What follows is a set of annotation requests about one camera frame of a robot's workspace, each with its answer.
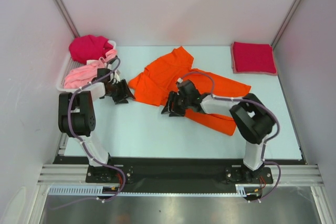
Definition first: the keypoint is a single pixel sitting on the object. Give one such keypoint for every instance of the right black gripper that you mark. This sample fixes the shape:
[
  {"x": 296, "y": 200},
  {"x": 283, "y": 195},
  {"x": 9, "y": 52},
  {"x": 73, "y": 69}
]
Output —
[{"x": 172, "y": 97}]

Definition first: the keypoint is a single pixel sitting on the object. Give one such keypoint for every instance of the folded red t shirt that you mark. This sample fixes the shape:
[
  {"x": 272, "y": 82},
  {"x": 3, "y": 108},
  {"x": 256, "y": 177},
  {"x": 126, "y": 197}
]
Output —
[{"x": 254, "y": 57}]

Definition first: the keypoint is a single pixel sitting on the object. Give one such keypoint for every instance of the white slotted cable duct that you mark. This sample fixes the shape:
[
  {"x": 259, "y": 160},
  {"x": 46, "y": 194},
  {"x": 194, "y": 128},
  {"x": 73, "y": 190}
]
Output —
[{"x": 97, "y": 191}]

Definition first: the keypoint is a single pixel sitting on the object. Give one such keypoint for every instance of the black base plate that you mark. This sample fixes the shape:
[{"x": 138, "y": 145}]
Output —
[{"x": 174, "y": 175}]

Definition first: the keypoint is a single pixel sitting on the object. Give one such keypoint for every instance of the white plastic basket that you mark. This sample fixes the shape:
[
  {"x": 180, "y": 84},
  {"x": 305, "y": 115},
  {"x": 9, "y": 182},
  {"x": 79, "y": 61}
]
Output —
[{"x": 68, "y": 66}]

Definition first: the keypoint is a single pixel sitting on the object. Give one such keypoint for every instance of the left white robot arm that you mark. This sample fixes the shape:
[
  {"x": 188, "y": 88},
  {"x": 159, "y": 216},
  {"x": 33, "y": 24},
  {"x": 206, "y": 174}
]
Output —
[{"x": 77, "y": 119}]

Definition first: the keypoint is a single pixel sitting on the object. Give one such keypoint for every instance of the orange t shirt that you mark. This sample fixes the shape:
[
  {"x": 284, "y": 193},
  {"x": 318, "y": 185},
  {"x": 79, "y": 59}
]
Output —
[{"x": 172, "y": 82}]

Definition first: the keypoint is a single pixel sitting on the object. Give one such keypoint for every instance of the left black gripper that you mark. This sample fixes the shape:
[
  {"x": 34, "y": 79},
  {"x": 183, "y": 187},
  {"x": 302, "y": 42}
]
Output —
[{"x": 125, "y": 92}]

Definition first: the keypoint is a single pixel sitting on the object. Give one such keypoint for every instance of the crumpled pink t shirt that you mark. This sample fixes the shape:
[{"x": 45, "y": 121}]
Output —
[{"x": 78, "y": 77}]

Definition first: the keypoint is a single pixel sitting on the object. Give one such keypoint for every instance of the crumpled magenta t shirt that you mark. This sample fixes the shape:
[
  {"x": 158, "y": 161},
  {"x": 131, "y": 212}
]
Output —
[{"x": 89, "y": 47}]

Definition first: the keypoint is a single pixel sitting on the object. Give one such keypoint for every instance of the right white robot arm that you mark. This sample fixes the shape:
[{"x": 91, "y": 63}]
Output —
[{"x": 256, "y": 123}]

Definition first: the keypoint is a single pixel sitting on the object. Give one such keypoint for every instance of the aluminium frame rail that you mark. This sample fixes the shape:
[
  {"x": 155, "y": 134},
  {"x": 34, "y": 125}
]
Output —
[{"x": 75, "y": 174}]

